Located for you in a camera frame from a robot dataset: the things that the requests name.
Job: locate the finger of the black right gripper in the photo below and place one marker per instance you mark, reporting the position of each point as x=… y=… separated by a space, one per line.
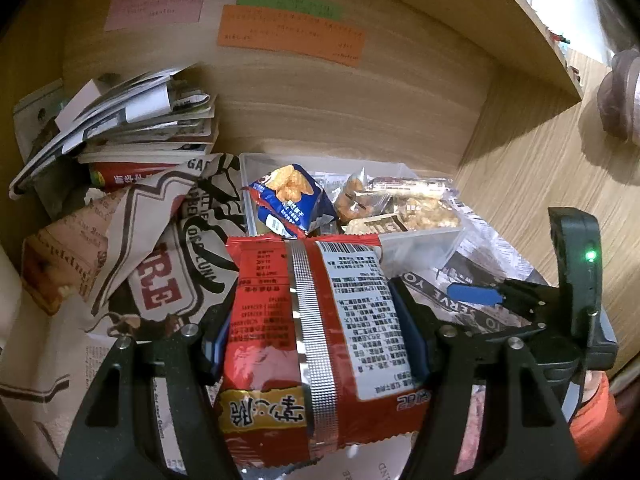
x=537 y=304

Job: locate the blue chips snack bag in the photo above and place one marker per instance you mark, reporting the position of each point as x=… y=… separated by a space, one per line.
x=290 y=203

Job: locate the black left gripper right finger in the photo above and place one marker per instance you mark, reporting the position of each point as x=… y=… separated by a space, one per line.
x=495 y=408

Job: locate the clear plastic storage box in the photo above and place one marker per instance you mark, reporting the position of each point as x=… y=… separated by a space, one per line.
x=402 y=250

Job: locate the printed newspaper-pattern cloth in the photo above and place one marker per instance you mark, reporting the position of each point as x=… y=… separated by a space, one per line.
x=140 y=262

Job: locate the wooden shelf unit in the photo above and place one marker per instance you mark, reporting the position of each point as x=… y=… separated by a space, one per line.
x=469 y=88

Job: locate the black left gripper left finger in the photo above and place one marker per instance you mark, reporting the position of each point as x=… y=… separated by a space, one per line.
x=115 y=432

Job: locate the stack of magazines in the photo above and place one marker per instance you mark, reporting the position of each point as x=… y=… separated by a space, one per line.
x=150 y=99

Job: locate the orange sticky note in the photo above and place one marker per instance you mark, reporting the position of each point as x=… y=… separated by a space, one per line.
x=253 y=27

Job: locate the red book under magazines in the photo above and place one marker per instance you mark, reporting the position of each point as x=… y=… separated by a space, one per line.
x=111 y=176

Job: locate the clear green-edged walnut snack packet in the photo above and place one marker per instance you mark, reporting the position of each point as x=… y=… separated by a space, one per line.
x=424 y=213

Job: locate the brown nut snack packet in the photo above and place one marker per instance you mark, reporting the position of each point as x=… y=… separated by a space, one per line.
x=356 y=201

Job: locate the green sticky note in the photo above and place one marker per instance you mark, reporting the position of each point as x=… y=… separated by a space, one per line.
x=318 y=8

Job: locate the red snack bag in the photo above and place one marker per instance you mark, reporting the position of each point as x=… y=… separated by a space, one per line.
x=316 y=359

